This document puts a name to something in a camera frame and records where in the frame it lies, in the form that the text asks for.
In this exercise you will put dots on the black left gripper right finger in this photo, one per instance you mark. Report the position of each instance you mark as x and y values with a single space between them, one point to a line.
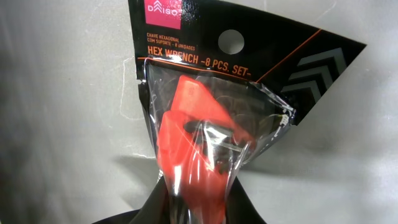
239 208

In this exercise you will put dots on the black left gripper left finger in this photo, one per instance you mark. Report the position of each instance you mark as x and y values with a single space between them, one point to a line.
154 211

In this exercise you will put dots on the hex wrench set package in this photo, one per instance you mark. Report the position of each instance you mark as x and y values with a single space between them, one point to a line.
219 84

